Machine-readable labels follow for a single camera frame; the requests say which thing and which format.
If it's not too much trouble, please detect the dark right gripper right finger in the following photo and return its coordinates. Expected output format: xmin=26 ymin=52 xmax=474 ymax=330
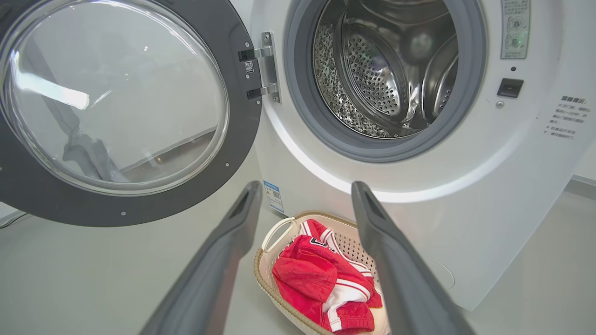
xmin=352 ymin=181 xmax=475 ymax=335

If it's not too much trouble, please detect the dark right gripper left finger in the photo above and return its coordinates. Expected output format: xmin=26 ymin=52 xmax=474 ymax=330
xmin=142 ymin=181 xmax=264 ymax=335

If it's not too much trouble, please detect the red white striped jersey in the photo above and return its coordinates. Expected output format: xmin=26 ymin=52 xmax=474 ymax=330
xmin=278 ymin=219 xmax=383 ymax=335

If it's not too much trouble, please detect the red fuzzy cloth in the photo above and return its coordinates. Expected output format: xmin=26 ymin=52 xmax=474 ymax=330
xmin=272 ymin=255 xmax=339 ymax=322

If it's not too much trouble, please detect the black washing machine door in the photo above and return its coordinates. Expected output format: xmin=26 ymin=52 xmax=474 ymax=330
xmin=0 ymin=0 xmax=263 ymax=228

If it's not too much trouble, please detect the cream perforated laundry basket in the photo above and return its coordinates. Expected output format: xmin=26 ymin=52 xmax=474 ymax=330
xmin=254 ymin=210 xmax=392 ymax=335

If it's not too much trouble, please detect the white washing machine body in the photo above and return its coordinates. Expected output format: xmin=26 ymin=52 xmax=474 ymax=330
xmin=228 ymin=0 xmax=596 ymax=311

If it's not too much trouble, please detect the metal door hinge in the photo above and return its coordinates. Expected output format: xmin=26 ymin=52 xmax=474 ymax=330
xmin=238 ymin=32 xmax=282 ymax=103

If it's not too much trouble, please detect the steel washing machine drum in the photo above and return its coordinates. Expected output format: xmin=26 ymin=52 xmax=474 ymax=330
xmin=313 ymin=0 xmax=459 ymax=139

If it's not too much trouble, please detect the grey rubber door gasket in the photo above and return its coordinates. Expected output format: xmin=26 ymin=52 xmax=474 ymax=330
xmin=284 ymin=0 xmax=488 ymax=163

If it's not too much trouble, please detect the black door latch socket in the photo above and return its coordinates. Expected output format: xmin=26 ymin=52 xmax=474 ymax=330
xmin=497 ymin=78 xmax=524 ymax=98

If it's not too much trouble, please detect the round white filter cover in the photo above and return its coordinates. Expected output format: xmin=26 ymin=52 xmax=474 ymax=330
xmin=419 ymin=254 xmax=455 ymax=290

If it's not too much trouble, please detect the blue energy label sticker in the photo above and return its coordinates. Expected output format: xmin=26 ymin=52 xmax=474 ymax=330
xmin=264 ymin=181 xmax=284 ymax=214

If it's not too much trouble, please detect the printed warning text label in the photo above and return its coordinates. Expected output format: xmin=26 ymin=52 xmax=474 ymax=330
xmin=542 ymin=95 xmax=592 ymax=140

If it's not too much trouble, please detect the grey instruction sticker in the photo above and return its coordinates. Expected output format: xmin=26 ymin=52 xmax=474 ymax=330
xmin=501 ymin=0 xmax=531 ymax=60

